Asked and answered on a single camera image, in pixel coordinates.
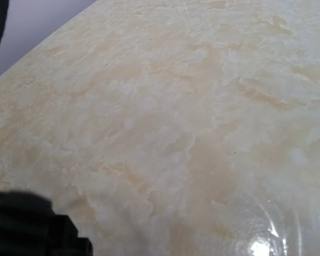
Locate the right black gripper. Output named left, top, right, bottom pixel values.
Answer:
left=0, top=191, right=93, bottom=255

